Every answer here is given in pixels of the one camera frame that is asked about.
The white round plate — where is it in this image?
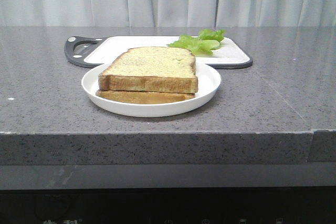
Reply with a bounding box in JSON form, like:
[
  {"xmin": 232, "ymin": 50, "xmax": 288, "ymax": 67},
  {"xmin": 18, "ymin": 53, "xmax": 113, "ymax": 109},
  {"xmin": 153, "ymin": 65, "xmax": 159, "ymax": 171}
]
[{"xmin": 81, "ymin": 62, "xmax": 222, "ymax": 118}]

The green lettuce leaf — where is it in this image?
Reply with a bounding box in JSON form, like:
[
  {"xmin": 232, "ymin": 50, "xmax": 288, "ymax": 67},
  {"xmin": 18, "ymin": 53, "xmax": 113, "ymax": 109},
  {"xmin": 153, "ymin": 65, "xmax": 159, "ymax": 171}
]
[{"xmin": 167, "ymin": 29, "xmax": 226, "ymax": 55}]

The thick top bread slice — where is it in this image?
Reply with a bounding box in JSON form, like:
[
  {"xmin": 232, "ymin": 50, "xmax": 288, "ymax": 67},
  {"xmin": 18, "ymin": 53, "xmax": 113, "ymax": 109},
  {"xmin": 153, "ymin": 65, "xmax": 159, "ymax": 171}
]
[{"xmin": 98, "ymin": 47, "xmax": 198, "ymax": 94}]

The black appliance control panel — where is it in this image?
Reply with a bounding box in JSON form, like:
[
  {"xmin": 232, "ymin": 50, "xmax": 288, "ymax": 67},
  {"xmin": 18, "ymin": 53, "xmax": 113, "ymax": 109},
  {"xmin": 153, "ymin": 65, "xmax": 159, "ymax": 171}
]
[{"xmin": 1, "ymin": 187, "xmax": 335, "ymax": 223}]

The white cutting board grey rim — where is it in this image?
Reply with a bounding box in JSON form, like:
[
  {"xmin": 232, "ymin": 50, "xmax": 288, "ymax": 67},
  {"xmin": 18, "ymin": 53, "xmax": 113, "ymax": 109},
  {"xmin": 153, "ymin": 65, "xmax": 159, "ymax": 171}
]
[{"xmin": 64, "ymin": 36, "xmax": 253, "ymax": 69}]

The thin bottom bread slice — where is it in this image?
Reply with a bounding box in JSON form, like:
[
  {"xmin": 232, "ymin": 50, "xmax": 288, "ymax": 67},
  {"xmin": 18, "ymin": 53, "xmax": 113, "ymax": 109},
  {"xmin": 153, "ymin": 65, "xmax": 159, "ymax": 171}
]
[{"xmin": 96, "ymin": 90, "xmax": 195, "ymax": 104}]

